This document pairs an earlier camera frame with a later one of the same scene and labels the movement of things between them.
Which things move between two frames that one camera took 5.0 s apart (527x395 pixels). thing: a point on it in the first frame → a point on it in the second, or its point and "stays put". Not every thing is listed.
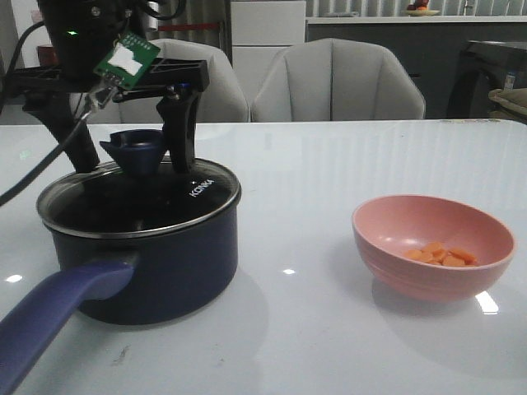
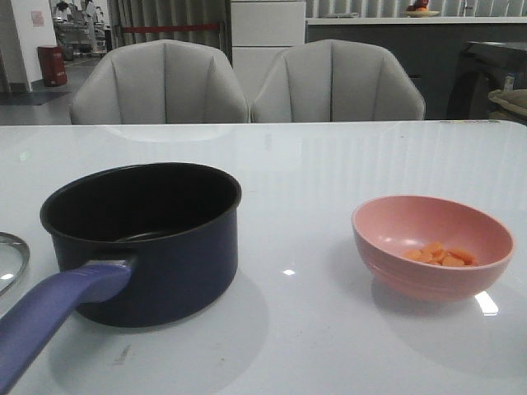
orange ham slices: (436, 253) stays put
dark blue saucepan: (139, 250) stays put
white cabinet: (261, 30) stays put
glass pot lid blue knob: (136, 152) → (15, 256)
